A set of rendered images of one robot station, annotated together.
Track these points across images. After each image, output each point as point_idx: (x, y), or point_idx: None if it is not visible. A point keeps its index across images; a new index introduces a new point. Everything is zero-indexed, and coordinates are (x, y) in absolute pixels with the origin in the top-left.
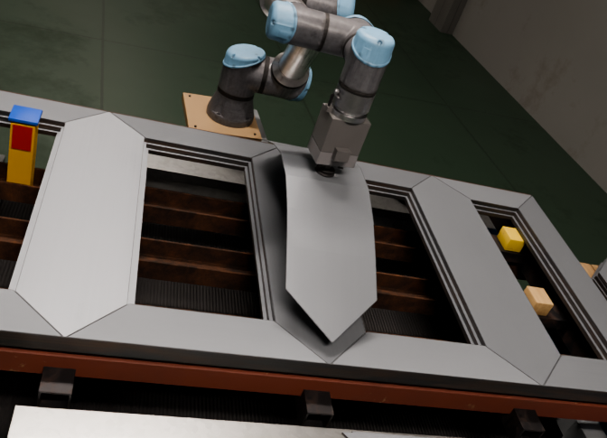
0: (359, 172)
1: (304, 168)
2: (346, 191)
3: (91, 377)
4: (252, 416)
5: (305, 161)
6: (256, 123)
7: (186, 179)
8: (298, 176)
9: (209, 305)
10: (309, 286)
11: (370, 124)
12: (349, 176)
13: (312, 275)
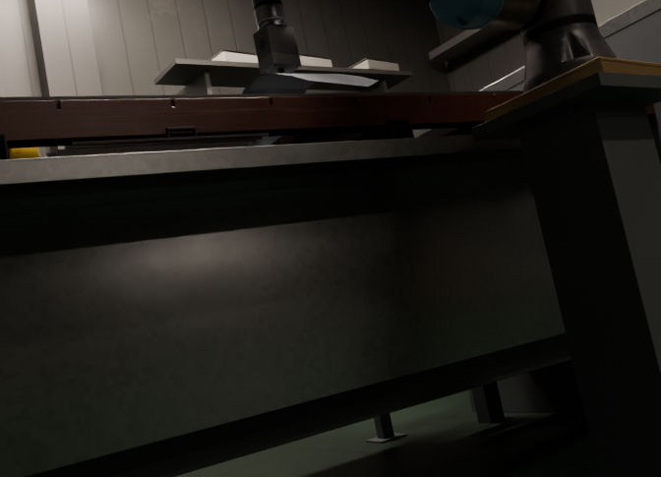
0: (257, 80)
1: (298, 83)
2: (261, 91)
3: None
4: None
5: (301, 79)
6: (526, 91)
7: (492, 167)
8: (298, 88)
9: None
10: None
11: (253, 34)
12: (264, 83)
13: (264, 143)
